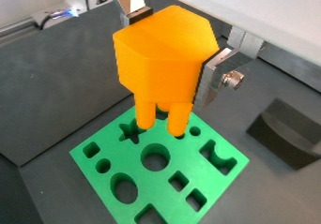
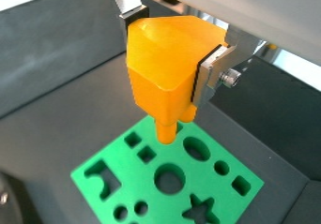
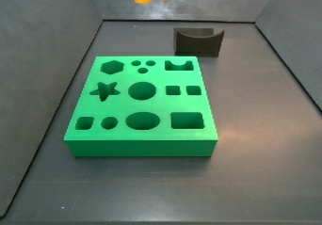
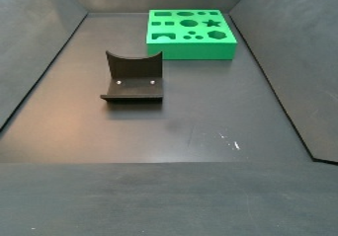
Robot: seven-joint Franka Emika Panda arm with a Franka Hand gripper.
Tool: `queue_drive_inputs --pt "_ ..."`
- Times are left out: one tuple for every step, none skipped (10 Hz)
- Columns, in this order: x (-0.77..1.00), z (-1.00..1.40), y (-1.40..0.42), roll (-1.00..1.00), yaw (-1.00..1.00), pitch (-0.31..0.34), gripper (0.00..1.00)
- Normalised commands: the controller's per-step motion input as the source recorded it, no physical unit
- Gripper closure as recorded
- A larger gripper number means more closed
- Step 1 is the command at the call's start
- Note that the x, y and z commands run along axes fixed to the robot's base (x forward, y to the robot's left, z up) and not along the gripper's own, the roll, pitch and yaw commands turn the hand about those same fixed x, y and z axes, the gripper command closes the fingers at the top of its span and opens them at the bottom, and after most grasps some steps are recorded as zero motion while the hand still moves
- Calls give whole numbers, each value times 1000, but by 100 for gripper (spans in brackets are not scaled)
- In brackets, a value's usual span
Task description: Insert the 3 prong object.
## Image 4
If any green shape sorter block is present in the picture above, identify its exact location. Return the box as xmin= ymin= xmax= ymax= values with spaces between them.
xmin=147 ymin=9 xmax=238 ymax=60

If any black curved holder bracket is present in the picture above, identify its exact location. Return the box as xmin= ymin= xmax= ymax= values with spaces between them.
xmin=100 ymin=51 xmax=165 ymax=102

